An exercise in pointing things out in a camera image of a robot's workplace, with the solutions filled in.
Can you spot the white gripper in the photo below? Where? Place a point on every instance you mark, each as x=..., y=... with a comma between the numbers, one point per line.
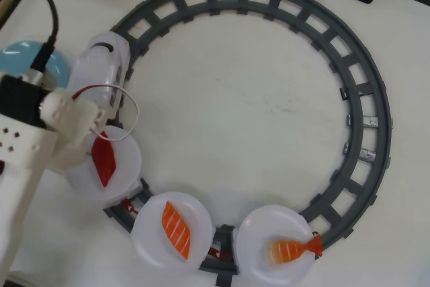
x=101, y=66

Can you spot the red tuna sushi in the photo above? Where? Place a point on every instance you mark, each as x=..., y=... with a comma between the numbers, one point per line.
x=104, y=162

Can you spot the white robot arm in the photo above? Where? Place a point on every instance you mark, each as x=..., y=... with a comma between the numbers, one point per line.
x=16, y=199

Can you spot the white Shinkansen toy locomotive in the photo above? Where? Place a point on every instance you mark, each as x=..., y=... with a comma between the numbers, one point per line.
x=97, y=65

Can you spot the blue dish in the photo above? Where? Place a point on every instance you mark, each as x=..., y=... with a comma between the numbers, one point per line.
x=20, y=55

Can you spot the orange salmon sushi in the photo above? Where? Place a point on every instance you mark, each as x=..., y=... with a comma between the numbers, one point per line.
x=174, y=230

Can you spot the orange shrimp sushi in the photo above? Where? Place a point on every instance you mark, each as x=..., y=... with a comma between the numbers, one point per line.
x=285, y=250

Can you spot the white round plate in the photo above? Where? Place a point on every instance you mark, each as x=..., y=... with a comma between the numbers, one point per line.
x=124, y=166
x=268, y=219
x=148, y=236

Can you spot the red train coupler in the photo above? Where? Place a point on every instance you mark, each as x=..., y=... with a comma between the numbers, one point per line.
x=218, y=254
x=129, y=206

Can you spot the silver tape patch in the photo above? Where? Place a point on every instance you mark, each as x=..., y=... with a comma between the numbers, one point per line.
x=367, y=155
x=371, y=122

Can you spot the black camera box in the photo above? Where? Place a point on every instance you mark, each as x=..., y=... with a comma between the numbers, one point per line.
x=20, y=99

